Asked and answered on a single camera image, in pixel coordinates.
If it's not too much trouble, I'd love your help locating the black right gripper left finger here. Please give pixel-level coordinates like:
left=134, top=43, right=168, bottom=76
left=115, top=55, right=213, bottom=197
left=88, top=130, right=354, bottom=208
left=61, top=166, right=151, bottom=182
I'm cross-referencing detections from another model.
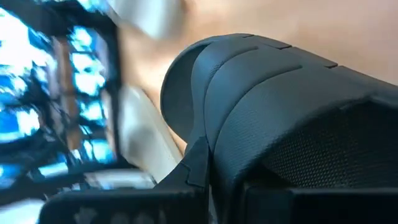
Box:
left=39, top=136, right=210, bottom=224

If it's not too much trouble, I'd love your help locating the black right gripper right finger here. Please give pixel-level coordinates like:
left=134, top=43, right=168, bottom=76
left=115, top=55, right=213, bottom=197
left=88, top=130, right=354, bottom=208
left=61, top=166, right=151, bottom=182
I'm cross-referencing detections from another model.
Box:
left=244, top=185, right=398, bottom=224

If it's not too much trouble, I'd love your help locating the grey rubber slide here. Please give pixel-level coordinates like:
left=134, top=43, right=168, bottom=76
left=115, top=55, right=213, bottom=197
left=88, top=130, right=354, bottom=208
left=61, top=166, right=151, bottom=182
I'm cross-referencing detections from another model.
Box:
left=105, top=0, right=184, bottom=40
left=119, top=86, right=184, bottom=183

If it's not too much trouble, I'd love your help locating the black rubber slide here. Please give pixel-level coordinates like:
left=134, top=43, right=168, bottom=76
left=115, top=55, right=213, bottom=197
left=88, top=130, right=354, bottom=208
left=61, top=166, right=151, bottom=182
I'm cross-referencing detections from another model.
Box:
left=160, top=32, right=398, bottom=224

